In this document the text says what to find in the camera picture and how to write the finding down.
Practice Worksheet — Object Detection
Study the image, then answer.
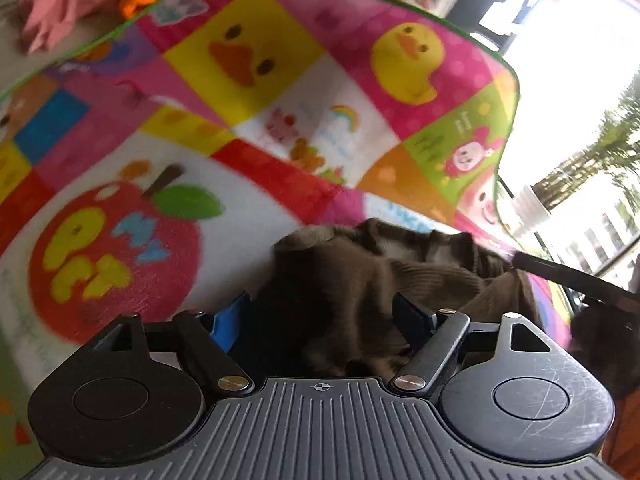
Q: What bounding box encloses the colourful cartoon blanket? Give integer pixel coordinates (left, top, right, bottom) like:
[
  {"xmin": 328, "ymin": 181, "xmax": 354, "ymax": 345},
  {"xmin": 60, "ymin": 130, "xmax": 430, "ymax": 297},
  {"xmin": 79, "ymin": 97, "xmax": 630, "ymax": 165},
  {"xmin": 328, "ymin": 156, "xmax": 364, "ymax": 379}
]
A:
[{"xmin": 0, "ymin": 0, "xmax": 574, "ymax": 480}]

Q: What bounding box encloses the brown knit sweater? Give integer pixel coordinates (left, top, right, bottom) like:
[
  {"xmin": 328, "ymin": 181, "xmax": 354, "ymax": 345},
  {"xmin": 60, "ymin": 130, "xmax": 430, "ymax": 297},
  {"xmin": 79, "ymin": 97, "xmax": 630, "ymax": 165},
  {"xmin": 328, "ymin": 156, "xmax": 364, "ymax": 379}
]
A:
[{"xmin": 236, "ymin": 219, "xmax": 542, "ymax": 379}]

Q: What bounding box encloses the pink cloth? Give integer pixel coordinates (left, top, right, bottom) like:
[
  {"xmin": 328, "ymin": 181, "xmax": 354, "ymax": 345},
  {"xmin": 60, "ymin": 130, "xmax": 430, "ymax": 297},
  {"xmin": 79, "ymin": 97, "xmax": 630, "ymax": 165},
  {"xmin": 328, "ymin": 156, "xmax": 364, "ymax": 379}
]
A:
[{"xmin": 17, "ymin": 0, "xmax": 118, "ymax": 54}]

